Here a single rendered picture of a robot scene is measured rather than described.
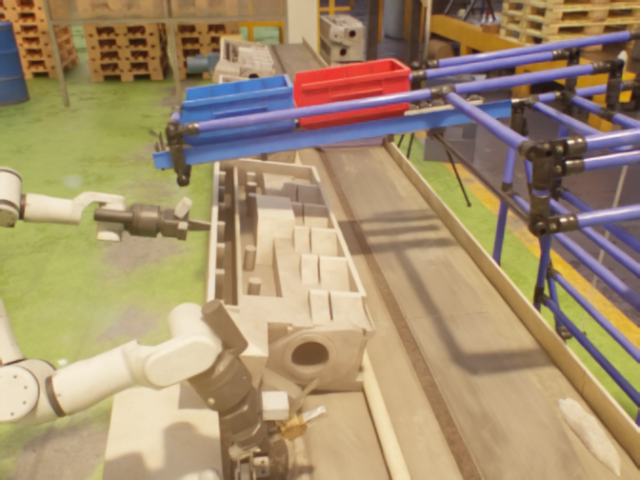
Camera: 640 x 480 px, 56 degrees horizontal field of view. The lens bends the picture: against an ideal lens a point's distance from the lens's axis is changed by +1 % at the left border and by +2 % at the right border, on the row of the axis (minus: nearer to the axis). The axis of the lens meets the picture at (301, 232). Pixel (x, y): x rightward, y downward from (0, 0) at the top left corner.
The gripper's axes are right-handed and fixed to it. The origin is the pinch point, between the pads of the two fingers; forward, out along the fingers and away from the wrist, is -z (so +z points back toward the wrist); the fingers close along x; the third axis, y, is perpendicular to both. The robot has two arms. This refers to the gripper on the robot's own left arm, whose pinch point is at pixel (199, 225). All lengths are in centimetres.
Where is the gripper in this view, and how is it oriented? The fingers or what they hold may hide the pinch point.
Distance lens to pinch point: 162.7
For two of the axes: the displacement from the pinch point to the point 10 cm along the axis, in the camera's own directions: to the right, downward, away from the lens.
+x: 1.1, 4.3, -9.0
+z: -9.8, -0.9, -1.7
